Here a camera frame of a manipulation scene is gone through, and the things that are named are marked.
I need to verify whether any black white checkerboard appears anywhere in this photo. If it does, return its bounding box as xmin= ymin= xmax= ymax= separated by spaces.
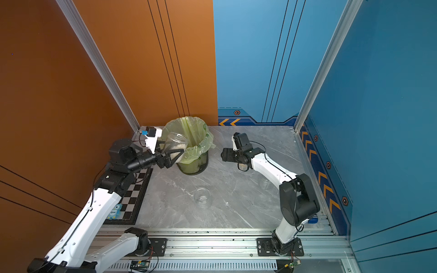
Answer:
xmin=104 ymin=168 xmax=153 ymax=225

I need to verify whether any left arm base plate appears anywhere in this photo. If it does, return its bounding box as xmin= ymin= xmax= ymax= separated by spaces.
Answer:
xmin=132 ymin=238 xmax=167 ymax=257

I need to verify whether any blue silver can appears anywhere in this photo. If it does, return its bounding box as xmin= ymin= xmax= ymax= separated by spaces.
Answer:
xmin=308 ymin=215 xmax=319 ymax=224

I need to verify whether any aluminium front rail frame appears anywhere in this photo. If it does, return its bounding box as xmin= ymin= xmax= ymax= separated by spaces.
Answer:
xmin=106 ymin=229 xmax=361 ymax=273

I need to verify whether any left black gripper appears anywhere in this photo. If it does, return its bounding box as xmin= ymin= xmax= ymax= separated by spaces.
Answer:
xmin=126 ymin=140 xmax=183 ymax=176

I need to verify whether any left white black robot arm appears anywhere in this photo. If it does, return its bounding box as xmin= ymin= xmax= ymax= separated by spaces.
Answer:
xmin=27 ymin=139 xmax=185 ymax=273

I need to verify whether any yellow-green plastic bin liner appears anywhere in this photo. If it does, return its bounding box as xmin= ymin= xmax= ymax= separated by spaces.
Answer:
xmin=159 ymin=117 xmax=215 ymax=164

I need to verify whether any blue owl figurine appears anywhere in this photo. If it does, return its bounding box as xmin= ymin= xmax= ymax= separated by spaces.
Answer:
xmin=108 ymin=204 xmax=122 ymax=220

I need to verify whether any left aluminium corner post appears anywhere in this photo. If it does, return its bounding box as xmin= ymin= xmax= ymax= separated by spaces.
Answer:
xmin=56 ymin=0 xmax=140 ymax=132

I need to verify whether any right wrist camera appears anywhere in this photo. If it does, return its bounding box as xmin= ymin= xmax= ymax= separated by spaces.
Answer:
xmin=232 ymin=133 xmax=238 ymax=151

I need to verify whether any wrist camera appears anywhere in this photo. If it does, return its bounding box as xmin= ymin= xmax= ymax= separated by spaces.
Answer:
xmin=139 ymin=126 xmax=162 ymax=152
xmin=232 ymin=133 xmax=238 ymax=151

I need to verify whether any right aluminium corner post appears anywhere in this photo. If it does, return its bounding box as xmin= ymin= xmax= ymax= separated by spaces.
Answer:
xmin=294 ymin=0 xmax=363 ymax=133

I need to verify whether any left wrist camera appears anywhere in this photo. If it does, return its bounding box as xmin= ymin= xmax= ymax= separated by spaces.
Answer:
xmin=139 ymin=126 xmax=162 ymax=152

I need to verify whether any green circuit board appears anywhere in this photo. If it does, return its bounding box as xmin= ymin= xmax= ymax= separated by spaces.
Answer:
xmin=283 ymin=259 xmax=302 ymax=273
xmin=129 ymin=260 xmax=150 ymax=273

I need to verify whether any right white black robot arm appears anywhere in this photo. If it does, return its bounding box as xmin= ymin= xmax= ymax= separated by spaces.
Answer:
xmin=221 ymin=133 xmax=320 ymax=257

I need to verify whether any right green circuit board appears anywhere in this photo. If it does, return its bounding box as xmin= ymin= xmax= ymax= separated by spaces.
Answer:
xmin=283 ymin=259 xmax=302 ymax=273

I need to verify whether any aluminium corner post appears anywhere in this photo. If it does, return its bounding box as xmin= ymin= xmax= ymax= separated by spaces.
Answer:
xmin=294 ymin=0 xmax=363 ymax=133
xmin=56 ymin=0 xmax=140 ymax=132

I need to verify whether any left green circuit board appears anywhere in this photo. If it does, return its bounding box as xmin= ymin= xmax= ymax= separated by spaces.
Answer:
xmin=129 ymin=260 xmax=150 ymax=273

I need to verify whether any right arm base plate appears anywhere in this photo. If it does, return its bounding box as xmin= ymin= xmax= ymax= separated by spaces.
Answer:
xmin=256 ymin=237 xmax=305 ymax=257

